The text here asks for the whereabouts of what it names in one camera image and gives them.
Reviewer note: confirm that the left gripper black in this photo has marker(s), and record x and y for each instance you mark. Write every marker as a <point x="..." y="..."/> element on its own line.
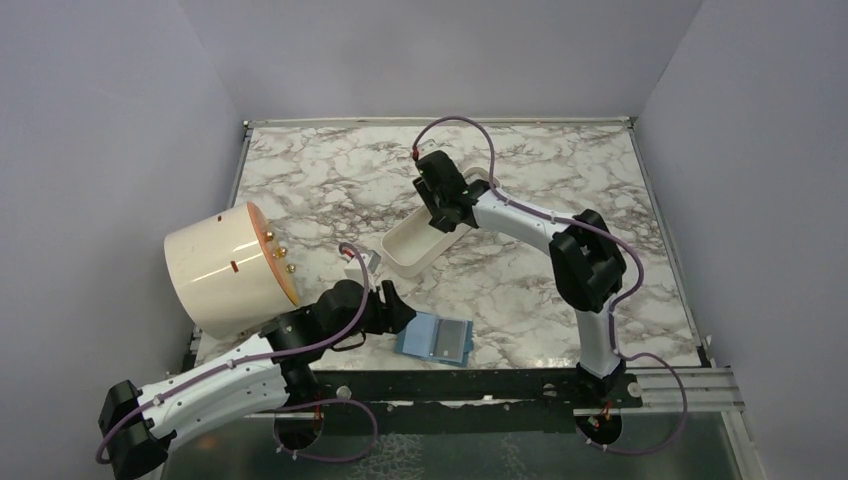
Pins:
<point x="392" y="316"/>

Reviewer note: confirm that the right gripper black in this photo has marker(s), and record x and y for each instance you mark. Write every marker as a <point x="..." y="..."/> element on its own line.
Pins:
<point x="427" y="197"/>

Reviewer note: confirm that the white oblong plastic tray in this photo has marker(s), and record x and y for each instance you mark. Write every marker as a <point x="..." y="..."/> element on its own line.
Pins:
<point x="412" y="245"/>

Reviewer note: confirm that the grey card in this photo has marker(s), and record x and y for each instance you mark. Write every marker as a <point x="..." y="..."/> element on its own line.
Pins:
<point x="451" y="340"/>

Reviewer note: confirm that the blue leather card holder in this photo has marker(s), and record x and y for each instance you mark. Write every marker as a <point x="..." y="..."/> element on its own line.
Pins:
<point x="416" y="340"/>

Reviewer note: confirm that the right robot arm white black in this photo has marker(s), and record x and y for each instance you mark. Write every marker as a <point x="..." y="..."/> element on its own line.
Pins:
<point x="588" y="266"/>

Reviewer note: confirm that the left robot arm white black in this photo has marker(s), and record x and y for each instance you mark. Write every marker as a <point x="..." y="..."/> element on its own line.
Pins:
<point x="269" y="370"/>

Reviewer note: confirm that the cream cylindrical container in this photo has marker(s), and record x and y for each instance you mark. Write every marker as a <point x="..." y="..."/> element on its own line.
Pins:
<point x="229" y="271"/>

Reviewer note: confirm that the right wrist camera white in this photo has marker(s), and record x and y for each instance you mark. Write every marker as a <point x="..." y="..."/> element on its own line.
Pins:
<point x="426" y="147"/>

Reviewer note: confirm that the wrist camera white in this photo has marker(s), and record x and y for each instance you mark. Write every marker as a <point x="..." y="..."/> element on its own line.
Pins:
<point x="426" y="147"/>
<point x="363" y="267"/>

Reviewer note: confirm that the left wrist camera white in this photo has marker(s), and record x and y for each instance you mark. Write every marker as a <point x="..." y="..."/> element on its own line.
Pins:
<point x="363" y="267"/>

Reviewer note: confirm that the black front mounting rail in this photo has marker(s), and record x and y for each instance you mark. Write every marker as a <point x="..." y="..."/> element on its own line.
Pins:
<point x="464" y="401"/>

